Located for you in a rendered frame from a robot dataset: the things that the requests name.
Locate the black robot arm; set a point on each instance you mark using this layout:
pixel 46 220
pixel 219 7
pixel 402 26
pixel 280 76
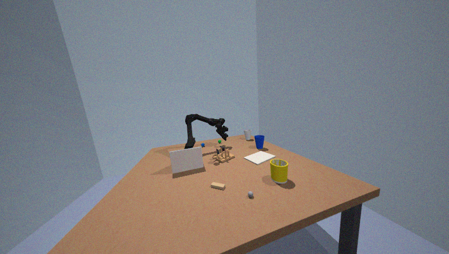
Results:
pixel 213 122

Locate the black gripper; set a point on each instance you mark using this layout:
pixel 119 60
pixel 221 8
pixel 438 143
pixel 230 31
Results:
pixel 221 133

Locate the white rectangular sheet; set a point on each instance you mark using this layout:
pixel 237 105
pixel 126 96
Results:
pixel 259 157

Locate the yellow cup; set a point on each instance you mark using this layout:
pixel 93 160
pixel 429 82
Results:
pixel 279 170

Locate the grey paper cup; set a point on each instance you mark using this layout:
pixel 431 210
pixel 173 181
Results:
pixel 247 134

